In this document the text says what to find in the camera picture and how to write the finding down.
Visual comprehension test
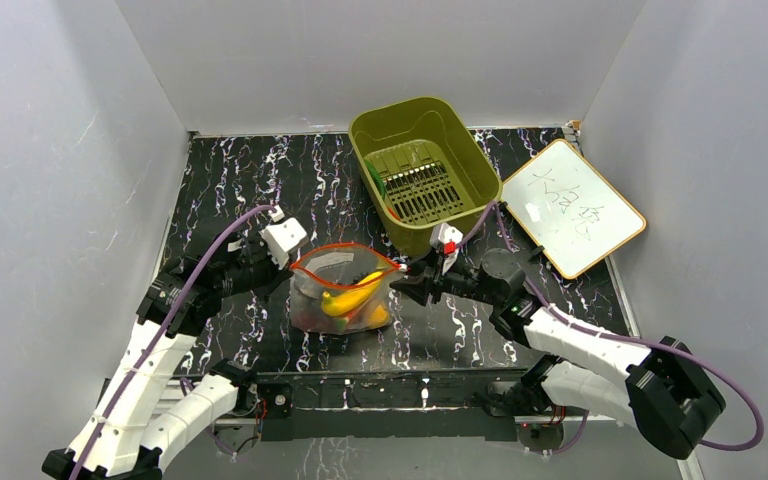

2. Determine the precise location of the clear zip bag orange zipper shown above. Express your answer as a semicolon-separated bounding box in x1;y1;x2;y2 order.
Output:
289;243;402;336

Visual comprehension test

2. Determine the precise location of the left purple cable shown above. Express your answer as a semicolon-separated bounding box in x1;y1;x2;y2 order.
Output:
65;203;286;480

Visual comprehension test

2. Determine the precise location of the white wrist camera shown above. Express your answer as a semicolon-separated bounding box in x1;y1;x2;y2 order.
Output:
430;222;463;274
260;217;309;269

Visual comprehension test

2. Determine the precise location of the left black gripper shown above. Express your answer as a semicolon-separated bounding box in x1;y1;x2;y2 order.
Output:
218;231;295;302

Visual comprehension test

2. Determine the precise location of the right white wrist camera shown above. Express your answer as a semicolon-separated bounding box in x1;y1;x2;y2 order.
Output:
430;222;463;274

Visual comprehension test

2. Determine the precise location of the olive green plastic basket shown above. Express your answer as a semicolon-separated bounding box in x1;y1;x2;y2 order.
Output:
348;97;503;257

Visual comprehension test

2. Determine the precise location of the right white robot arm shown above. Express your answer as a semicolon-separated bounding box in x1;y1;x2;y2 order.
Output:
391;248;726;459

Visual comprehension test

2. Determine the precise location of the purple cable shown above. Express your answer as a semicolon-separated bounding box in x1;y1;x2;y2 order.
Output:
65;203;286;480
456;201;766;453

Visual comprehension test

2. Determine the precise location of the orange toy fruit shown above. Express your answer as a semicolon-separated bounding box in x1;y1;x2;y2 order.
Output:
366;305;391;329

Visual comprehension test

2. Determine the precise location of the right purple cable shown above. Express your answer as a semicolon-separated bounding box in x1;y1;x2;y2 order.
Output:
456;201;766;453

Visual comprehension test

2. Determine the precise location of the yellow toy banana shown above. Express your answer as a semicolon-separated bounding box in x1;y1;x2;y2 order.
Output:
321;271;384;317

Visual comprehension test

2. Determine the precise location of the black metal base rail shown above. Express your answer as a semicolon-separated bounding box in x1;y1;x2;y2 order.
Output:
92;368;687;452

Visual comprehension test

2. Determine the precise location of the green toy vegetable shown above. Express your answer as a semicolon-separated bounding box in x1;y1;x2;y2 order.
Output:
364;160;386;198

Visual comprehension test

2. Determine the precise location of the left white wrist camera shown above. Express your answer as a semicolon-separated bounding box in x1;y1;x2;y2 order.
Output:
260;217;309;269

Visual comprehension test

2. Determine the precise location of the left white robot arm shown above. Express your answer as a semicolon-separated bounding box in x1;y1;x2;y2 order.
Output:
41;226;308;479

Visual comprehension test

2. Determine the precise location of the small whiteboard wooden frame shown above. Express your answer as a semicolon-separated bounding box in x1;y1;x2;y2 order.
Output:
501;139;647;279

